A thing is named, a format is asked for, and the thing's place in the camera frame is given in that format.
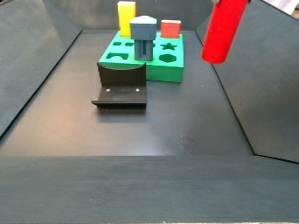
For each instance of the red cylinder peg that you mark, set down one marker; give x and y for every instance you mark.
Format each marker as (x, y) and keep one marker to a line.
(227, 13)

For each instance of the green shape sorter board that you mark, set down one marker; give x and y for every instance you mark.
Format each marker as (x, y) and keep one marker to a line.
(167, 65)

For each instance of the black curved holder stand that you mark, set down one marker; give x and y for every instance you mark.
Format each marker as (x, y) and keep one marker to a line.
(121, 87)

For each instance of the grey house-shaped block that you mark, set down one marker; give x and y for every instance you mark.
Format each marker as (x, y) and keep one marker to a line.
(143, 34)

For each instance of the salmon red block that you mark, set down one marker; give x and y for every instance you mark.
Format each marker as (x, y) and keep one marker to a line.
(171, 28)

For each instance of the yellow rectangular block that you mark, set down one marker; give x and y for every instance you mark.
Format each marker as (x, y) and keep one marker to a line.
(125, 13)

